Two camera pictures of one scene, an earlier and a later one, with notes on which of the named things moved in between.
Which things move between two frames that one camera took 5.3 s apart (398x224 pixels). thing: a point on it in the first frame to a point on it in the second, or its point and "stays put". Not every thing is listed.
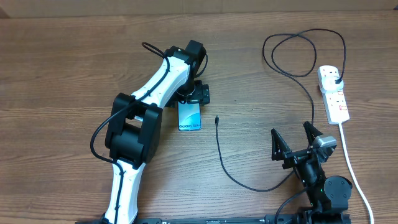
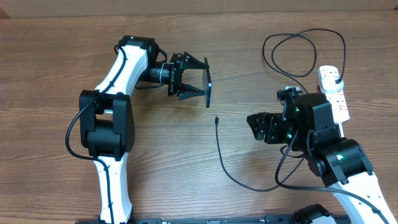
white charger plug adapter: [329, 85] stays put
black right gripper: [279, 151] to [267, 125]
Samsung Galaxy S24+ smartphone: [189, 116] to [207, 82]
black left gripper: [200, 93] to [175, 74]
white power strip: [336, 104] stays put
